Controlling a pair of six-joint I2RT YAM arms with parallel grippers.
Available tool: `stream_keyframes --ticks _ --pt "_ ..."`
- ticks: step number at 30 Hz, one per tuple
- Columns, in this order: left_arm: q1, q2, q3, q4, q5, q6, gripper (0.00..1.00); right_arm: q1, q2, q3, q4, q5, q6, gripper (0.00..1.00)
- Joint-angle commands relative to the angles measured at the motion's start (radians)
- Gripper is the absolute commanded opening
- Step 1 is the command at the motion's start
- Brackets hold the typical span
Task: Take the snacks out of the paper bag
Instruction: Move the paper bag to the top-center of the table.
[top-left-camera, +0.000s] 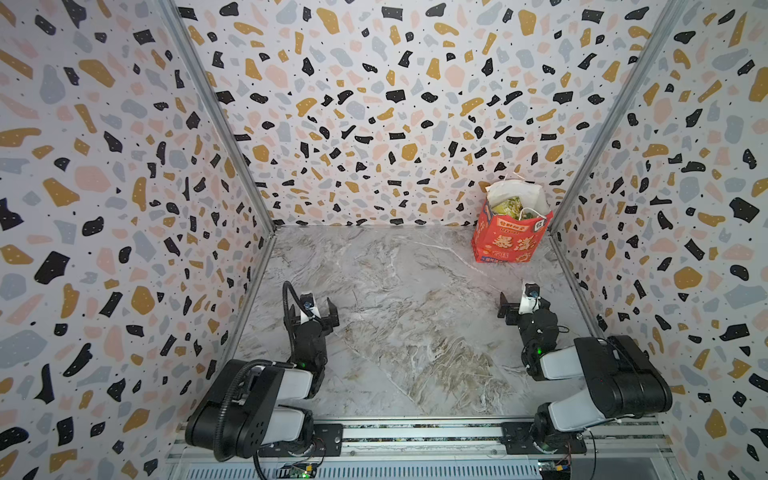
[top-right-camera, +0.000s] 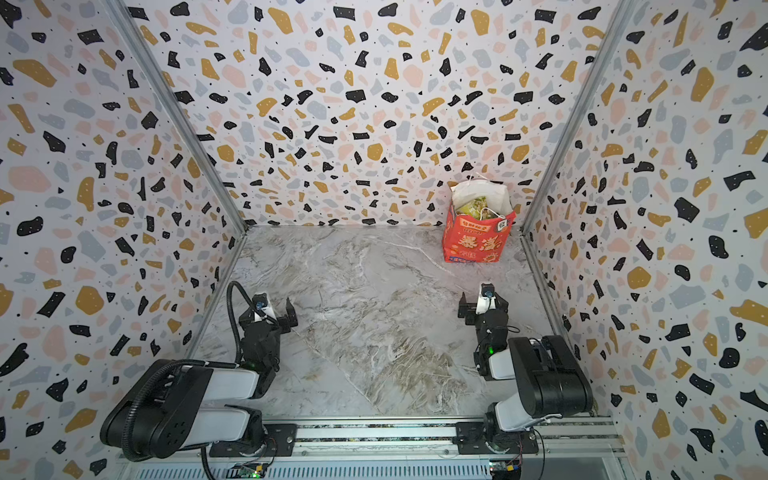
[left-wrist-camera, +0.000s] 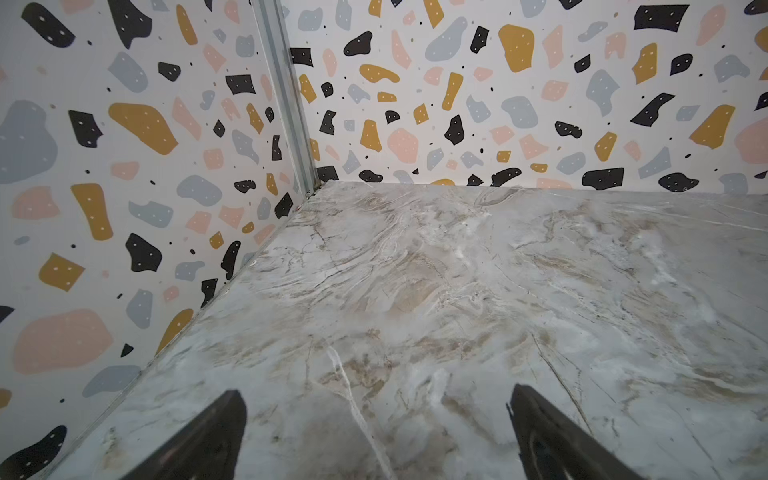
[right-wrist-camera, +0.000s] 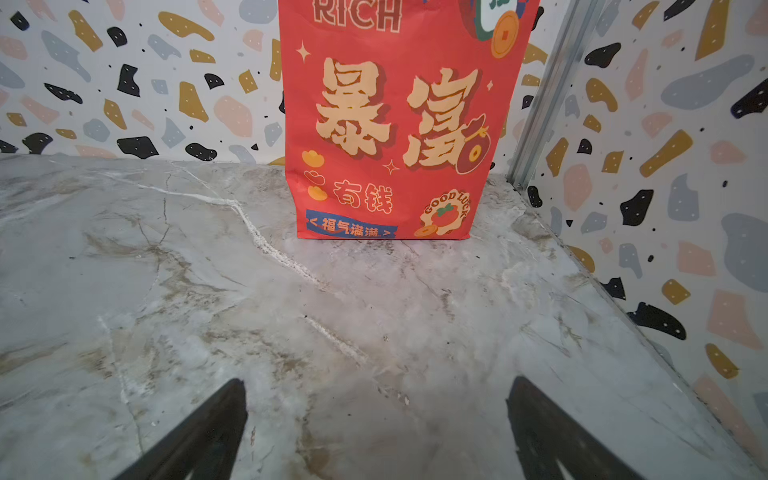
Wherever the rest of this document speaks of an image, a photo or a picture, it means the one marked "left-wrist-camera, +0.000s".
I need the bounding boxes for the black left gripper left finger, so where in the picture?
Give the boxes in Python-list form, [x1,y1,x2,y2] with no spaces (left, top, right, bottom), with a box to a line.
[125,390,247,480]

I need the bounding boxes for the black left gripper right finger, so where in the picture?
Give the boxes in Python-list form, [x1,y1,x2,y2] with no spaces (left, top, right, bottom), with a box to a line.
[506,384,641,480]

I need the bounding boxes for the aluminium left corner post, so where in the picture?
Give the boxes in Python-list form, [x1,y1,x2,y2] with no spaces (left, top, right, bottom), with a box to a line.
[251,0,320,198]

